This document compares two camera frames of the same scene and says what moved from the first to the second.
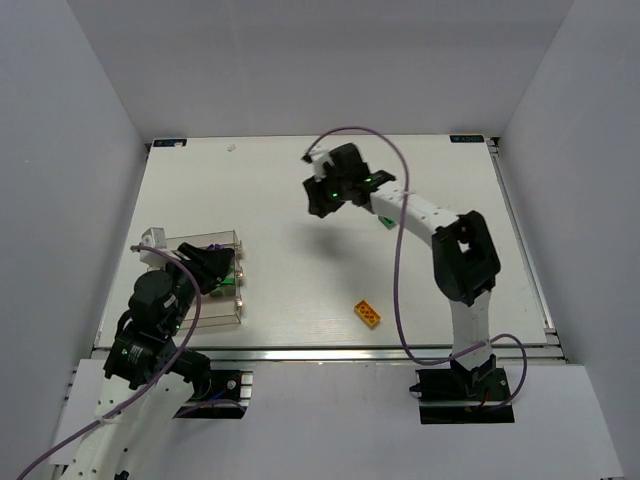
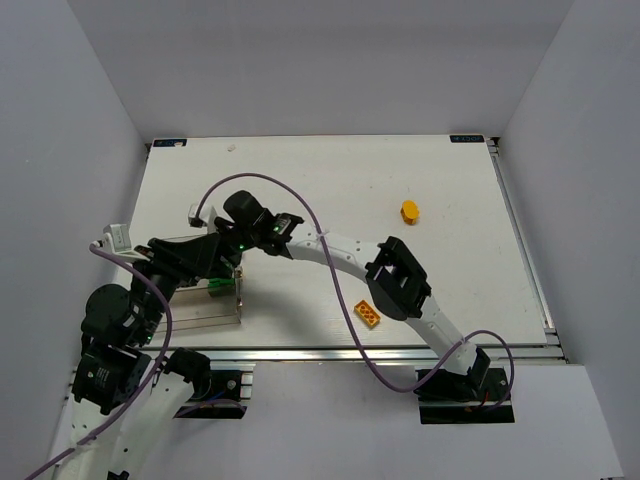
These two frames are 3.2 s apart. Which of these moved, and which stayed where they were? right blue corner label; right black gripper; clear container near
Moved: right black gripper
Stayed: clear container near; right blue corner label
